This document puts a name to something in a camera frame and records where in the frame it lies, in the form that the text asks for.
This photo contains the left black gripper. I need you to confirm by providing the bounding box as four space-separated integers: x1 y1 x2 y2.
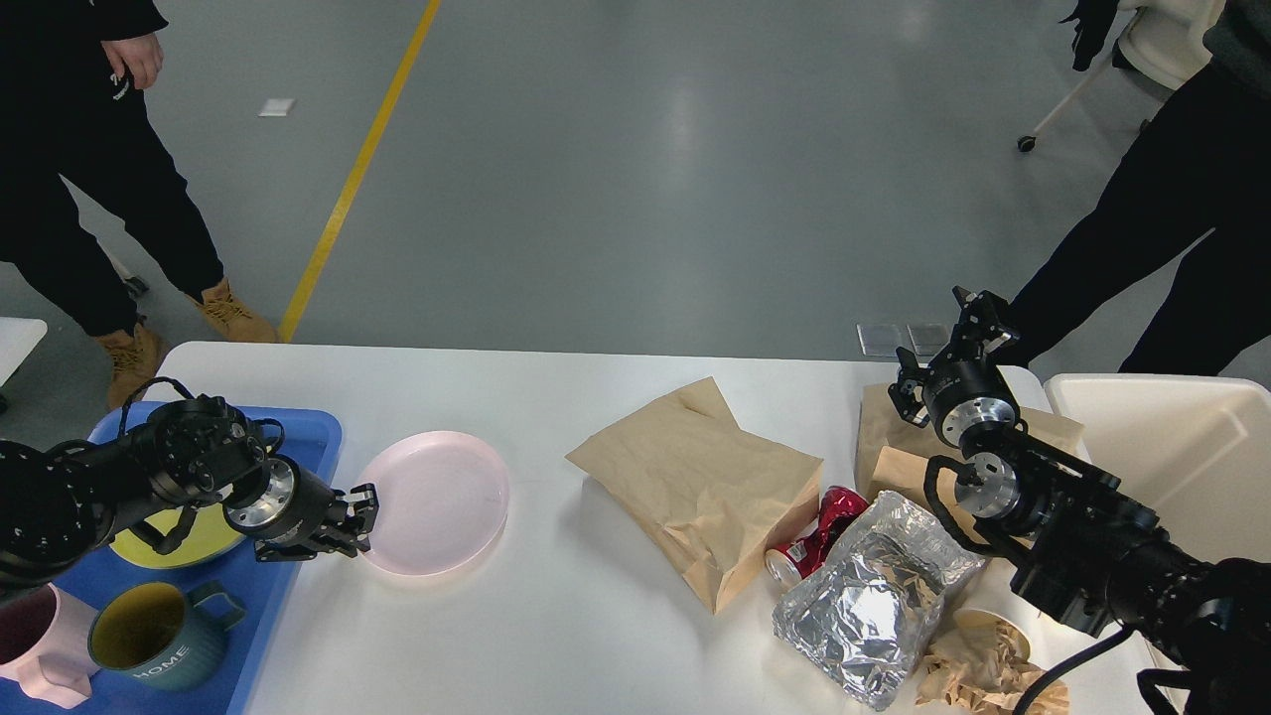
222 456 377 564

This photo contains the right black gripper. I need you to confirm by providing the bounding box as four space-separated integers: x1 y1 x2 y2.
887 286 1021 451

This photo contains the pink plate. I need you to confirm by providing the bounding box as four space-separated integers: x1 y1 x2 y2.
361 431 511 578

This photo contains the dark green mug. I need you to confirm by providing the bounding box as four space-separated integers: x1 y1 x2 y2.
86 580 248 692

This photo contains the large brown paper bag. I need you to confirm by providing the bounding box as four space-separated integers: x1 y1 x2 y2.
568 378 824 613

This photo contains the pink mug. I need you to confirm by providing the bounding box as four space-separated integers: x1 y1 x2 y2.
1 584 100 709

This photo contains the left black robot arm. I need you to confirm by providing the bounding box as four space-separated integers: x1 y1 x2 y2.
1 385 377 603

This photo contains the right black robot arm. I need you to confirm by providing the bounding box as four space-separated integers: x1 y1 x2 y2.
887 288 1270 714

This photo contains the blue plastic tray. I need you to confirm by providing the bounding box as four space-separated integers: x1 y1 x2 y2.
1 406 344 714

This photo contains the yellow plate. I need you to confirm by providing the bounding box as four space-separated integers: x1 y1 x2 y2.
109 505 245 570

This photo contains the crushed red soda can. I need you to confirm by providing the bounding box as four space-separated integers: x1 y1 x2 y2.
766 486 871 592

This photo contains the paper cup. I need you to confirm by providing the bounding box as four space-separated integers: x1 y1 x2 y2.
953 608 1032 662

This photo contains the white plastic bin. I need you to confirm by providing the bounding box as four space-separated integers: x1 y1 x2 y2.
1045 373 1270 563

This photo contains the crumpled aluminium foil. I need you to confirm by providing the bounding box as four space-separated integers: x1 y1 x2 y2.
773 491 985 711

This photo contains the crumpled brown paper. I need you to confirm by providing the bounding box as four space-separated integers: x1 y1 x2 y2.
916 626 1049 714

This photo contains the person in black walking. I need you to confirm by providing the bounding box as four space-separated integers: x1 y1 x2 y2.
994 1 1270 376

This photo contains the white office chair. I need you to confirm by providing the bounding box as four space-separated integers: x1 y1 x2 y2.
1016 1 1225 152

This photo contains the white side table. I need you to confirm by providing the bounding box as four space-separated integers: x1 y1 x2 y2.
0 317 50 385

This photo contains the person in black left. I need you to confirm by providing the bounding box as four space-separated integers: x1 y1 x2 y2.
1 1 278 410

